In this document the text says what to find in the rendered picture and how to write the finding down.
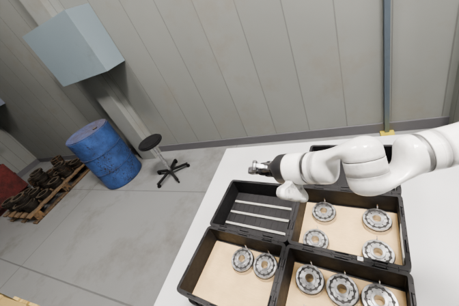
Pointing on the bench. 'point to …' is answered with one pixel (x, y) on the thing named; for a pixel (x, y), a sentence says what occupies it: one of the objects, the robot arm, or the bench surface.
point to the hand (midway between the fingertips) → (253, 170)
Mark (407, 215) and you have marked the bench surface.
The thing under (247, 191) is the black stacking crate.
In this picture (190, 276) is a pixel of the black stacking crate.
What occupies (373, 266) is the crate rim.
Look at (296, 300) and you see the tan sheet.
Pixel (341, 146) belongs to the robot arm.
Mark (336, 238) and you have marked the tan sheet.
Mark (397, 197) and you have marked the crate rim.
